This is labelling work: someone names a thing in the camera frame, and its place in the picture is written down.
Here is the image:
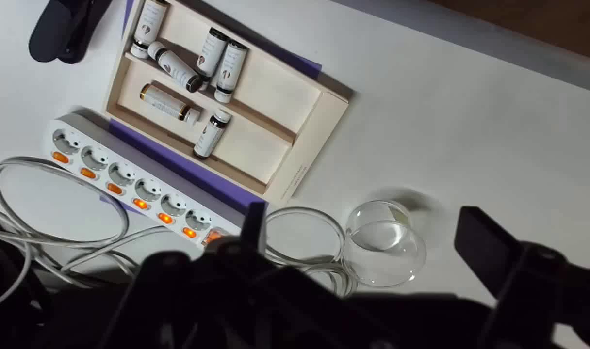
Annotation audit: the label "white marker with label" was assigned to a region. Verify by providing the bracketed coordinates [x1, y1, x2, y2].
[189, 108, 234, 160]
[193, 24, 230, 79]
[211, 38, 250, 106]
[127, 0, 172, 61]

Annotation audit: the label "purple paper sheet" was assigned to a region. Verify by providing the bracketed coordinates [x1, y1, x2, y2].
[108, 0, 323, 216]

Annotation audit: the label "white power strip cable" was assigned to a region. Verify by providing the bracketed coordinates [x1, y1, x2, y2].
[0, 152, 362, 313]

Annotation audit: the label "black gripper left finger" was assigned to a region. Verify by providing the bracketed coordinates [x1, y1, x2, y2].
[236, 199, 269, 255]

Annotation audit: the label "white marker with orange end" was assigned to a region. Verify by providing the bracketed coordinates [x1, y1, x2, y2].
[137, 79, 203, 127]

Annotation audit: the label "black curved object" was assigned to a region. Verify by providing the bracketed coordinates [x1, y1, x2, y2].
[26, 0, 114, 65]

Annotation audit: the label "white marker with dark cap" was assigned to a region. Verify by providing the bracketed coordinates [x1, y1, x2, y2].
[145, 38, 205, 94]

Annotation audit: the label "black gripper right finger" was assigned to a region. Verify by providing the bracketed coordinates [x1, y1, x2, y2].
[453, 203, 558, 302]

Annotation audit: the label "wooden compartment tray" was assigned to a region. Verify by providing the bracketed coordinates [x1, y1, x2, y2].
[102, 0, 352, 203]

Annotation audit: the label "white power strip orange switches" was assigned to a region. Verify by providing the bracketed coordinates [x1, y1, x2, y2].
[40, 112, 246, 251]

